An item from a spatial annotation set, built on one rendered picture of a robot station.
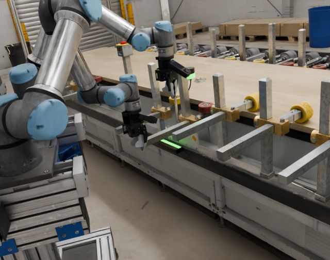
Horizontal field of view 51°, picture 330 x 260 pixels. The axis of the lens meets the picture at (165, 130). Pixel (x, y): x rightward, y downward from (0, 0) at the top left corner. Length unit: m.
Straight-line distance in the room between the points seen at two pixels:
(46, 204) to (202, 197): 1.38
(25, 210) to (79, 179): 0.20
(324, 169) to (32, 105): 1.00
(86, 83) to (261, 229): 1.28
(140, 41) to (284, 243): 1.29
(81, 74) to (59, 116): 0.40
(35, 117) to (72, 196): 0.33
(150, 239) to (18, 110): 1.54
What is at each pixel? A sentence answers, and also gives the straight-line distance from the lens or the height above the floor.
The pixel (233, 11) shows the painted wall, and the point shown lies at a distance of 10.40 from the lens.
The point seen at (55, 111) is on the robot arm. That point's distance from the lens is 1.03.
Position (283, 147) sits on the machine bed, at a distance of 1.72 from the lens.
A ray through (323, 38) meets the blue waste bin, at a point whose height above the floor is 0.18.
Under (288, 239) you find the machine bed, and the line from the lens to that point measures 2.05.
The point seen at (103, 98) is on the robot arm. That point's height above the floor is 1.13.
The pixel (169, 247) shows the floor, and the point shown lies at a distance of 2.29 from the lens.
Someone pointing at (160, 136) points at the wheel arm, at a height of 0.85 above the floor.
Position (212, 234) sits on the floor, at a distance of 2.35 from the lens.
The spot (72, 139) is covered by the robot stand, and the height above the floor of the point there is 0.92.
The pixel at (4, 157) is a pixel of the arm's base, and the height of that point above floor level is 1.10.
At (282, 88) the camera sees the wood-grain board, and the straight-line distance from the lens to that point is 2.02.
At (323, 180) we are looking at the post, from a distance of 1.39.
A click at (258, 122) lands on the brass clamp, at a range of 1.44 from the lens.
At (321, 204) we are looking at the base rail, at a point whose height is 0.70.
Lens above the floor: 1.51
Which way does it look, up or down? 23 degrees down
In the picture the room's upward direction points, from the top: 8 degrees counter-clockwise
